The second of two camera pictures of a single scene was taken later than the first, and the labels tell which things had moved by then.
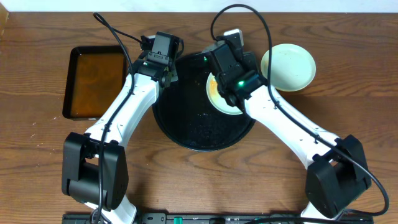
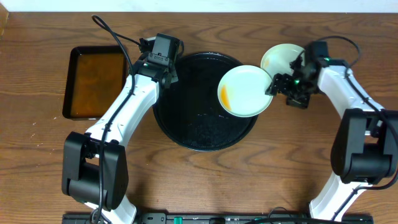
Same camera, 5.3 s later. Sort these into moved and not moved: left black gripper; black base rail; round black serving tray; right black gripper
Moved: right black gripper
Not moved: black base rail; left black gripper; round black serving tray
